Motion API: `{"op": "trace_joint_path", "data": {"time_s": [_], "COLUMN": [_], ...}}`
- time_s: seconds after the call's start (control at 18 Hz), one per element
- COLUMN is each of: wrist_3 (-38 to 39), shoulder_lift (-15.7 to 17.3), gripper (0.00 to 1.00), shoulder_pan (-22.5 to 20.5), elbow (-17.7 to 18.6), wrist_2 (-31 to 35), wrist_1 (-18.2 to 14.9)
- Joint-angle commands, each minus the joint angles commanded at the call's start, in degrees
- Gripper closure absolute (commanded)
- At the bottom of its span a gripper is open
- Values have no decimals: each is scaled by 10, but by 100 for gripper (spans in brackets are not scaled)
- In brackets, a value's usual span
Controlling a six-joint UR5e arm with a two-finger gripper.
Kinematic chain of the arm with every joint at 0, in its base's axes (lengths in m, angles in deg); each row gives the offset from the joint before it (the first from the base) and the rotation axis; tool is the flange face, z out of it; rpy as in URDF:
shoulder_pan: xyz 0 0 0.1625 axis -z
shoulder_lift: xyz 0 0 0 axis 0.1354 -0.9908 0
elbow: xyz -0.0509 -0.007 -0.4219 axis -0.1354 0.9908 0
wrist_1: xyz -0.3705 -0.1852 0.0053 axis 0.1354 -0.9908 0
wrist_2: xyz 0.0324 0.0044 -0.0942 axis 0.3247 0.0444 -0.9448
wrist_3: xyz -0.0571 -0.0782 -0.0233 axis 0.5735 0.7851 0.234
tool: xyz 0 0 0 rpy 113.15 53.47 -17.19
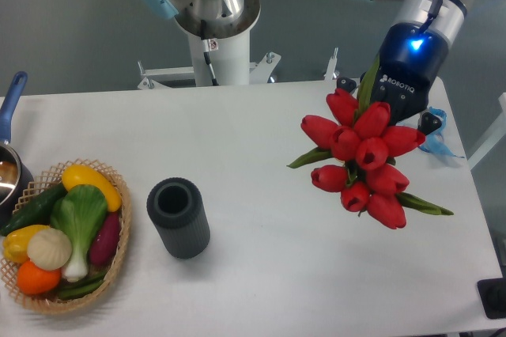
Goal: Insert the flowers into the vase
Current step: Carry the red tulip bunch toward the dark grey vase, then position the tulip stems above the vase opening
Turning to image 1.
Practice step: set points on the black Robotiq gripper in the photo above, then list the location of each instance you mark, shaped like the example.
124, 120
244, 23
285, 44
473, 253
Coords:
409, 62

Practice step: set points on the red tulip bouquet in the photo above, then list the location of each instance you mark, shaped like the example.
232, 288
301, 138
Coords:
363, 140

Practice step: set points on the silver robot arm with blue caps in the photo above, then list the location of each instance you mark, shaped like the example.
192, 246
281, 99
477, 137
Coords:
443, 17

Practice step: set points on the dark grey ribbed vase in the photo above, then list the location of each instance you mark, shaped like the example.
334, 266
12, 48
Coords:
176, 209

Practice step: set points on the blue plastic wrap scrap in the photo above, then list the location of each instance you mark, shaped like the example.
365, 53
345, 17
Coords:
434, 142

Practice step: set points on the black device at table edge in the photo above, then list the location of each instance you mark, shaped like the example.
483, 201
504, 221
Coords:
492, 295

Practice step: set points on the purple sweet potato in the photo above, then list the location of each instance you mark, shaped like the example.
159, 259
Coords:
106, 241

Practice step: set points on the green bok choy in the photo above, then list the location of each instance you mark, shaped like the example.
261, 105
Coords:
80, 215

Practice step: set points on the green bean pods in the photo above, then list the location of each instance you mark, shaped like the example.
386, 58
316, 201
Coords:
81, 288

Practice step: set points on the green cucumber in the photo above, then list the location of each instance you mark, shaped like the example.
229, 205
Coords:
36, 211

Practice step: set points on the white garlic bulb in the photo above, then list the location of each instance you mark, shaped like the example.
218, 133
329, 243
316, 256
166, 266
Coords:
49, 249

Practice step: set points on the orange fruit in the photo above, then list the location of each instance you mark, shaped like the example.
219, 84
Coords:
32, 280

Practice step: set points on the yellow bell pepper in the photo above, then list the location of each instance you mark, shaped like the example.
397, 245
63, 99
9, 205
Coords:
15, 245

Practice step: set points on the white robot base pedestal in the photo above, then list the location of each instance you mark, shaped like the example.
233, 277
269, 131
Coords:
218, 33

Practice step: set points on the white metal mounting frame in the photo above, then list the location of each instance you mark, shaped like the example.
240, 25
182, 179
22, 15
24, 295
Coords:
259, 73

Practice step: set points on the blue handled saucepan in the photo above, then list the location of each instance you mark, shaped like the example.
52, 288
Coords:
15, 176

